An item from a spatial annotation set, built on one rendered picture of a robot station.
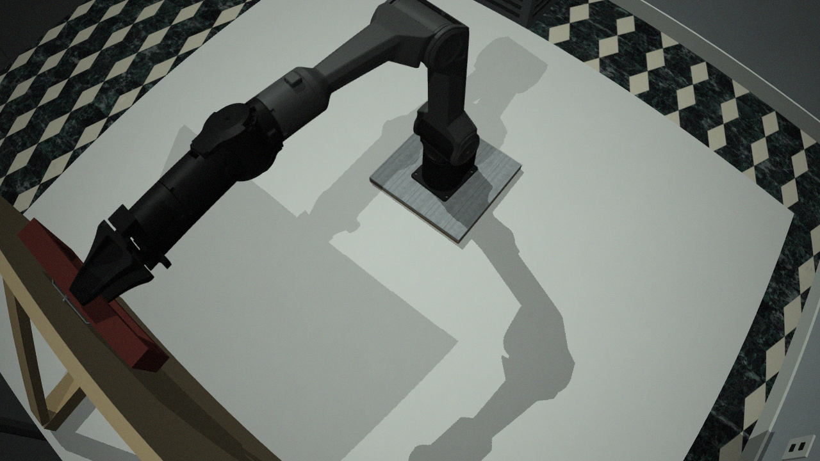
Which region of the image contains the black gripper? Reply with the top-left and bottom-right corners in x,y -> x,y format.
69,181 -> 194,306

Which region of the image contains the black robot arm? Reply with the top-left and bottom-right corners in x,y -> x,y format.
158,0 -> 480,223

